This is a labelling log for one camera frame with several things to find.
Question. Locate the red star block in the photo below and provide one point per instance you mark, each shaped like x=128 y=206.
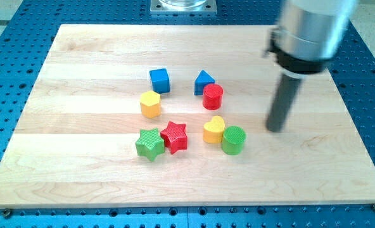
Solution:
x=175 y=137

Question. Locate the light wooden board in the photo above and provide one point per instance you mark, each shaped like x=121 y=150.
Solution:
x=74 y=144

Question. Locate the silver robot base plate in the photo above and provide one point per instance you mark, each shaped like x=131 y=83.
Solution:
x=162 y=7

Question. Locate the green star block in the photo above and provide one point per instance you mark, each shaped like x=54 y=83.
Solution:
x=150 y=144

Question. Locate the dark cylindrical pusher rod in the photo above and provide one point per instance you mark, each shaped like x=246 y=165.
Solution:
x=283 y=99

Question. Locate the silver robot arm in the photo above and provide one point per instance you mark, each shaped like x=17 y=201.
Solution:
x=308 y=33

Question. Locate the green cylinder block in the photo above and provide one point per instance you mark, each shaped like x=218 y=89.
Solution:
x=233 y=140

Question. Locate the yellow hexagon block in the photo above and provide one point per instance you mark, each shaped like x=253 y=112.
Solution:
x=150 y=104

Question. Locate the yellow heart block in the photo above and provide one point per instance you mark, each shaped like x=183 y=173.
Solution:
x=213 y=130

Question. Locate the blue triangle block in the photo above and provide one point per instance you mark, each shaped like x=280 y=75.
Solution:
x=201 y=81

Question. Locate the blue cube block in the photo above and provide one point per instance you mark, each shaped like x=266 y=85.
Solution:
x=160 y=80

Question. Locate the red cylinder block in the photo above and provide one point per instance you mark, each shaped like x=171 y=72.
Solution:
x=212 y=96

